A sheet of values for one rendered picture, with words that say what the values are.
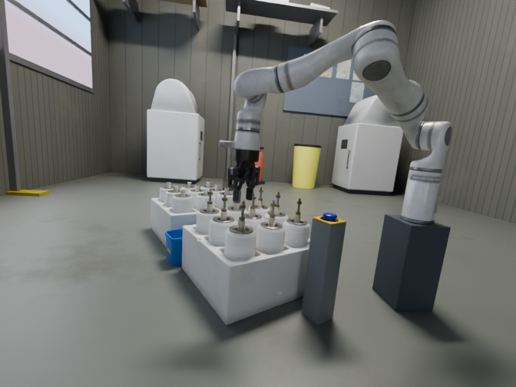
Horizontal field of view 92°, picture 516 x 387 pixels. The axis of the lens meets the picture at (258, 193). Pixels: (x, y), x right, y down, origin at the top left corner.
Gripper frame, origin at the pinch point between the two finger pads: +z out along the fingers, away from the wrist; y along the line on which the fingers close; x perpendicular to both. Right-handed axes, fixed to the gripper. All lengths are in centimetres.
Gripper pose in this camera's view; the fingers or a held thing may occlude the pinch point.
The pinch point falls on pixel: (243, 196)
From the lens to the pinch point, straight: 75.7
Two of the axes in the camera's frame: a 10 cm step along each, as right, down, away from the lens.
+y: 5.1, -1.1, 8.5
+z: -0.8, 9.8, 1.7
